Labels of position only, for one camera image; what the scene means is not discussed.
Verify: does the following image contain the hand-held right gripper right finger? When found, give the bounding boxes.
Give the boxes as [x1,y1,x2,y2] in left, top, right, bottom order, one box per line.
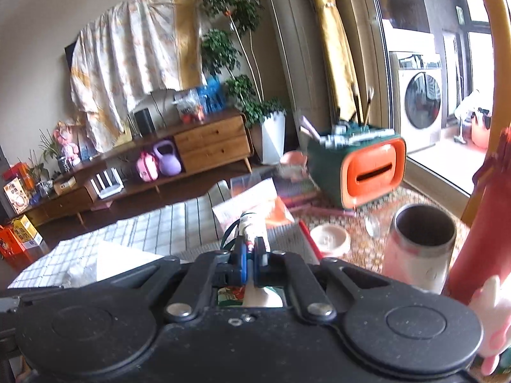
[254,237,394,324]

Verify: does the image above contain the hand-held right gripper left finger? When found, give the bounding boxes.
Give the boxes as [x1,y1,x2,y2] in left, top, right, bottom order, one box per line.
[120,237,250,324]

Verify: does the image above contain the red cardboard box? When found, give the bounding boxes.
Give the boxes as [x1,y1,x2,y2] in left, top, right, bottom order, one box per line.
[176,220,325,266]

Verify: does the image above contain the pink tissue pack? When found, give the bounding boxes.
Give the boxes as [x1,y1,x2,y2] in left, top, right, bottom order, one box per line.
[212,178,295,237]

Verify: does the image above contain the pink bowl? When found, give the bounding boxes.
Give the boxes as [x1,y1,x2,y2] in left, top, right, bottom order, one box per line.
[279,151,308,169]

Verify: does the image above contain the wooden tv cabinet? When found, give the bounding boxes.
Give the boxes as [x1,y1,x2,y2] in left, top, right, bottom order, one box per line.
[24,109,254,224]

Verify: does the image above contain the purple kettlebell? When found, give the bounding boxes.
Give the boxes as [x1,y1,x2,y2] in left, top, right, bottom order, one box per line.
[154,140,182,176]

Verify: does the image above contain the white planter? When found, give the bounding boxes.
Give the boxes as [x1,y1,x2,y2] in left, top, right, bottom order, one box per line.
[259,112,287,165]

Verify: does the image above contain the small pink backpack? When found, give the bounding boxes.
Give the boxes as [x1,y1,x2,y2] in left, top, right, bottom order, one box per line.
[136,152,160,183]

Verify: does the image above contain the green orange organizer box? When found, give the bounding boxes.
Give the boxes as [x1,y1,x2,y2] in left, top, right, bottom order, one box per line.
[305,125,407,209]

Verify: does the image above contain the bundle of brushes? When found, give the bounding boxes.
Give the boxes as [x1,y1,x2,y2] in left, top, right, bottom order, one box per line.
[299,84,396,149]

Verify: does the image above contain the white router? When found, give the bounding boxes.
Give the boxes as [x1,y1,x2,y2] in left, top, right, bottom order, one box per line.
[90,168,124,200]

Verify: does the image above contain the pink steel tumbler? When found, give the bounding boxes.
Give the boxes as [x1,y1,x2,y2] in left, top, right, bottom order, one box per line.
[383,203,457,294]

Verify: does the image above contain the clear plastic bag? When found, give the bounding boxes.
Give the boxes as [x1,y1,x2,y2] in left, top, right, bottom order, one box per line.
[173,90,206,124]

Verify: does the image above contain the black speaker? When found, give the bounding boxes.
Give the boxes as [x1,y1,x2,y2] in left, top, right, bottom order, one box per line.
[133,108,156,136]

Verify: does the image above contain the small wooden box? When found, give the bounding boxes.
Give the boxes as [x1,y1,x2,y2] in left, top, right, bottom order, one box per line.
[54,176,77,195]

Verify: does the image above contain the pink plush doll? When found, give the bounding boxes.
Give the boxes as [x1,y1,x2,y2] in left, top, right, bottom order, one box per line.
[54,122,82,166]

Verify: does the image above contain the yellow carton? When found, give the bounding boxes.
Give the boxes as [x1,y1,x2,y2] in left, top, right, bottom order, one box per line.
[10,214,44,250]

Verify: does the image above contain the small potted plant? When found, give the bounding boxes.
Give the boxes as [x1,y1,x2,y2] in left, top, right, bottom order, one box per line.
[28,130,60,176]

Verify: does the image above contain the white washing machine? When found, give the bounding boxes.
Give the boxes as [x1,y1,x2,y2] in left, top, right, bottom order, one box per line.
[395,66,444,152]

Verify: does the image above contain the yellow curtain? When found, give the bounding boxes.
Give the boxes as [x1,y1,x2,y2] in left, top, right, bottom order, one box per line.
[307,0,362,122]

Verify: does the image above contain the red water bottle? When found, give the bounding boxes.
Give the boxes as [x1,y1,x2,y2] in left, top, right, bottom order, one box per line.
[445,125,511,306]

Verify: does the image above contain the floral bed sheet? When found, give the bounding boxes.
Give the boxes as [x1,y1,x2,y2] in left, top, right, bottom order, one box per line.
[70,0,204,142]

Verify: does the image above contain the red gift box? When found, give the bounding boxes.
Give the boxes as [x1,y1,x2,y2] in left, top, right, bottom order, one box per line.
[0,225,27,258]

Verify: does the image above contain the yellow white snack box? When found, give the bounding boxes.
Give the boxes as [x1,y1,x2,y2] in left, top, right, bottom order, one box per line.
[3,177,32,214]

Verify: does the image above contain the pink plush toy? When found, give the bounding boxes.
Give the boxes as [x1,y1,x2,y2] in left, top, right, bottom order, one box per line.
[467,275,511,376]

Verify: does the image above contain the green indoor tree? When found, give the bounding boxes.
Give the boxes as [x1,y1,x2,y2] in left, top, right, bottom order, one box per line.
[200,0,288,128]

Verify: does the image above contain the yellow giraffe toy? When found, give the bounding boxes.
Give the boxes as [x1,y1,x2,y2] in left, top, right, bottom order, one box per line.
[450,0,511,228]

